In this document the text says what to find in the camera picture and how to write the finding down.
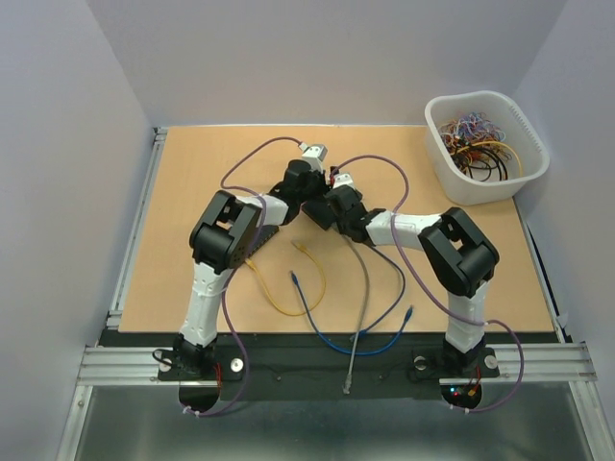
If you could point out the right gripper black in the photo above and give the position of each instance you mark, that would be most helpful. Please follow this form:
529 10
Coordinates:
338 225

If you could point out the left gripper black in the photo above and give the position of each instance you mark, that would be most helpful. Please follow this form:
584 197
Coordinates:
320 177

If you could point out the black network switch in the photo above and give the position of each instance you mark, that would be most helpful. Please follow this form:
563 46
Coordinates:
320 213
262 235

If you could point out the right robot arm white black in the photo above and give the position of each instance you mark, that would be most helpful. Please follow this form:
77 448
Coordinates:
460 255

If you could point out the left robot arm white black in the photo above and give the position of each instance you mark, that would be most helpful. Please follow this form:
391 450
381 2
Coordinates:
225 233

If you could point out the white plastic bin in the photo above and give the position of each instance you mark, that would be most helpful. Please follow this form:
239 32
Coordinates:
506 114

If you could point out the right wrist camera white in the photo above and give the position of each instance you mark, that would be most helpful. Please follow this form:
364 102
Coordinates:
339 179

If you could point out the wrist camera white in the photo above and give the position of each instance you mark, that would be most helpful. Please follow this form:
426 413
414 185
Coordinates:
314 155
339 179

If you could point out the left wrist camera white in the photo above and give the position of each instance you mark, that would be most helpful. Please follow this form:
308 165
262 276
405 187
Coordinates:
314 155

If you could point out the aluminium frame rail left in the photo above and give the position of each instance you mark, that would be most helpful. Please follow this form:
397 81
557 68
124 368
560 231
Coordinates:
116 309

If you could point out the aluminium frame rail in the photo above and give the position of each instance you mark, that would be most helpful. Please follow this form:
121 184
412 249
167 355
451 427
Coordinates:
116 309
107 366

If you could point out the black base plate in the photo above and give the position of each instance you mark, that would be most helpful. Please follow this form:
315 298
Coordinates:
263 367

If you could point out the aluminium frame rail front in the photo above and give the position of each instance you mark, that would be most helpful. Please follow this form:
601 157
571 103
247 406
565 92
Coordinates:
107 366

